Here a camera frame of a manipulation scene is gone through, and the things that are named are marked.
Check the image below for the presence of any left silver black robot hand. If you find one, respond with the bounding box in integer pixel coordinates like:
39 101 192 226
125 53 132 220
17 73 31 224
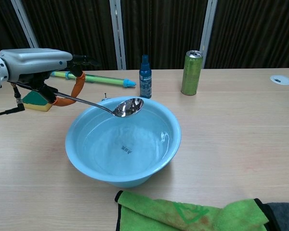
0 48 101 106

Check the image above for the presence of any steel ladle orange handle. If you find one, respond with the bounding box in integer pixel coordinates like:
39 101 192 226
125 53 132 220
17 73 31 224
54 91 145 119

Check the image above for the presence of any green blue water gun toy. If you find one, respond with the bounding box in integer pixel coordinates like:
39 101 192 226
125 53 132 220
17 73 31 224
50 70 137 89

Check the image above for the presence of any light blue water basin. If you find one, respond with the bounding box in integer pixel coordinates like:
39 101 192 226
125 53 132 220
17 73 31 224
65 96 182 189

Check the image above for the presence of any green yellow scrub sponge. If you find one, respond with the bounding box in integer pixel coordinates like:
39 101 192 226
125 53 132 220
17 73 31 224
22 90 53 113

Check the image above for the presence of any dark blue spray bottle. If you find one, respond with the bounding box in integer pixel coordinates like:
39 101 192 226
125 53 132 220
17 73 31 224
139 54 153 100

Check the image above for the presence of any tall green drink can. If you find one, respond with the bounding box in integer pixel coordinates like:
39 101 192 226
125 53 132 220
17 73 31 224
181 50 204 96

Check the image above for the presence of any green microfibre cloth black trim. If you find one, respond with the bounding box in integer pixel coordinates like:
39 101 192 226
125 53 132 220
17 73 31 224
114 190 272 231

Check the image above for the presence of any dark grey felt pouch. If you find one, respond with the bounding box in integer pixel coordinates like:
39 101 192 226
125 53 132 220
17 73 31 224
264 202 289 231

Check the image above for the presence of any white partition frame post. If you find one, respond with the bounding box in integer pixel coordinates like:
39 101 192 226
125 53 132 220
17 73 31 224
10 0 40 50
109 0 127 71
199 0 218 57

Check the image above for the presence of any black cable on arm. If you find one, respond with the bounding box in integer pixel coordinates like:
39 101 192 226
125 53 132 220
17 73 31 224
0 81 26 118

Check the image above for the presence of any white round cable grommet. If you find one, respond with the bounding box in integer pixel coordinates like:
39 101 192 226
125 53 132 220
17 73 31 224
269 74 289 86

